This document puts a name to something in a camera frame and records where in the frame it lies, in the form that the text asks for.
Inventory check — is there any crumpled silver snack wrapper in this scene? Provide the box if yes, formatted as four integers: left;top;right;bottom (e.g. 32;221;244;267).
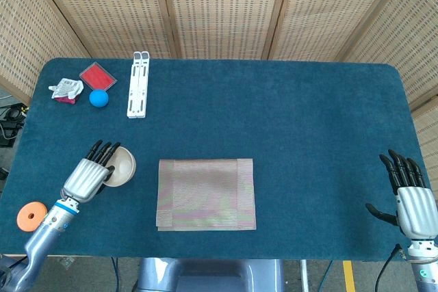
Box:
48;78;85;105

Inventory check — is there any red ink pad box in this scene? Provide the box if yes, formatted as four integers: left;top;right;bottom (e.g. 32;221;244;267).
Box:
79;62;118;92

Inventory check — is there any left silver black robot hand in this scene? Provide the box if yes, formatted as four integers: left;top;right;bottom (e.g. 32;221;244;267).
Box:
61;140;121;204

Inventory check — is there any black equipment with cables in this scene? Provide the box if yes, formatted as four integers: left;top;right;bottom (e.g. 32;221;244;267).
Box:
0;102;30;148

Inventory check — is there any blue ball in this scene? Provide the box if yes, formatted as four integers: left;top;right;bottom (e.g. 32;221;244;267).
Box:
89;89;110;107

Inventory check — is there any woven bamboo folding screen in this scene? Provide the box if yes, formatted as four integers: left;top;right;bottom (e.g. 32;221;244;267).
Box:
0;0;438;204

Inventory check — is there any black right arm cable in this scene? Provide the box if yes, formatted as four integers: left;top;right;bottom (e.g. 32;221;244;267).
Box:
374;243;405;292

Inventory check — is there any blue cable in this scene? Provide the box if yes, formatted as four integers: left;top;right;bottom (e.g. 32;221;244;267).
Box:
109;256;120;292
320;260;335;292

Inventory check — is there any blue carpet table cover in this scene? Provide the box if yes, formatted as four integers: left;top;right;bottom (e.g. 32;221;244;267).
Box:
0;57;438;262

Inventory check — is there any beige bowl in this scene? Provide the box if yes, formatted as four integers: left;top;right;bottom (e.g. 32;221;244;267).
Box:
104;146;137;188

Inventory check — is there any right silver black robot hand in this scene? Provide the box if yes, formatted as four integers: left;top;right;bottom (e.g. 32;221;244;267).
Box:
365;149;438;241

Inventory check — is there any orange disc with hole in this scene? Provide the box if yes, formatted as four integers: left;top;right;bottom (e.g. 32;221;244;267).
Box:
16;200;48;232

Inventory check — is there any woven striped placemat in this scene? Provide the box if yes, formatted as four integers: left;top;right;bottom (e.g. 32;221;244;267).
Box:
156;158;257;233

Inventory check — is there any white table leg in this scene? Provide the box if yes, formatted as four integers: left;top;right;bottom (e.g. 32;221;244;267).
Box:
299;259;310;292

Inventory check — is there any white folding stand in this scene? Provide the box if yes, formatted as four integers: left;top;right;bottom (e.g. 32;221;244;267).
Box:
127;51;151;120

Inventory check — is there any grey-blue robot torso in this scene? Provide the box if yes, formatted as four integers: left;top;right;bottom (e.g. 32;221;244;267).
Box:
131;257;287;292

